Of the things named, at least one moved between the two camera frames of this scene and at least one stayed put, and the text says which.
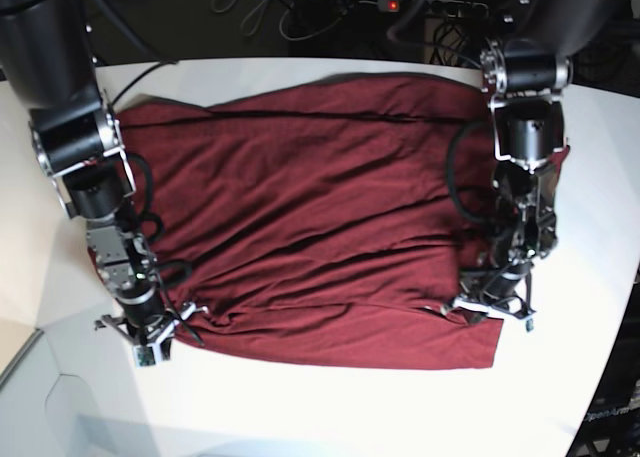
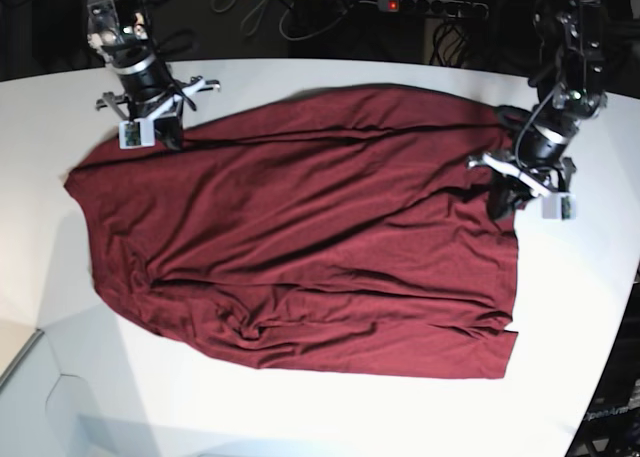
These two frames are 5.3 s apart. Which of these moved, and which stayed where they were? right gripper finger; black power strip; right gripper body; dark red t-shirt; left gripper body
Moved: left gripper body; right gripper finger; dark red t-shirt; right gripper body
Stayed: black power strip
